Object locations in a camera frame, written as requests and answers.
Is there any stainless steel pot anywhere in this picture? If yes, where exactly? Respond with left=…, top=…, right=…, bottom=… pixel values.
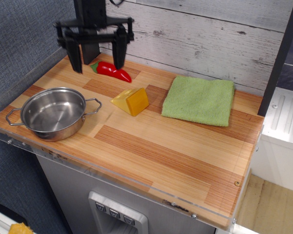
left=5, top=87, right=102, bottom=141

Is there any green towel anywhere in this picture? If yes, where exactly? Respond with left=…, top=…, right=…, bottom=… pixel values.
left=162, top=76, right=235, bottom=127

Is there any red toy chili pepper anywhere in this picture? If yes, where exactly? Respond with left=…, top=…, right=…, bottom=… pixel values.
left=90, top=61, right=132, bottom=83

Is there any clear acrylic table guard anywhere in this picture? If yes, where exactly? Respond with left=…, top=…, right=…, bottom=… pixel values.
left=0, top=117, right=262, bottom=234

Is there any silver cabinet with dispenser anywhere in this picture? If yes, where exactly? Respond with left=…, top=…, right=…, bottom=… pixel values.
left=37, top=154, right=216, bottom=234

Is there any yellow black object bottom left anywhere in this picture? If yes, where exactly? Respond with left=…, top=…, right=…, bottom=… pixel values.
left=8, top=223, right=34, bottom=234

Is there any dark grey left post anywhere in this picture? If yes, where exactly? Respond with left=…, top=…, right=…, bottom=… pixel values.
left=74, top=0, right=100, bottom=64

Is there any yellow cube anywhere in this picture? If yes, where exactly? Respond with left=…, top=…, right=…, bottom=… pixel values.
left=110, top=88, right=149, bottom=117

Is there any white toy sink unit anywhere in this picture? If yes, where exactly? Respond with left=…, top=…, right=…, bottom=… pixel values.
left=250, top=34, right=293, bottom=195

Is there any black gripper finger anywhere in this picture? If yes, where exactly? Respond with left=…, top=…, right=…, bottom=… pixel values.
left=112, top=28, right=128, bottom=69
left=65, top=38, right=82, bottom=73

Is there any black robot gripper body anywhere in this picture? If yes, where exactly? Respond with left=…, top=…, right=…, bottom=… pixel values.
left=54, top=0, right=134, bottom=50

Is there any dark grey right post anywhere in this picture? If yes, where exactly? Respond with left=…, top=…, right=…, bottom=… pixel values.
left=257, top=9, right=293, bottom=117

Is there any dark grey post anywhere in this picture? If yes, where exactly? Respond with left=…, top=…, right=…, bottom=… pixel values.
left=257, top=9, right=293, bottom=117
left=74, top=0, right=100, bottom=64

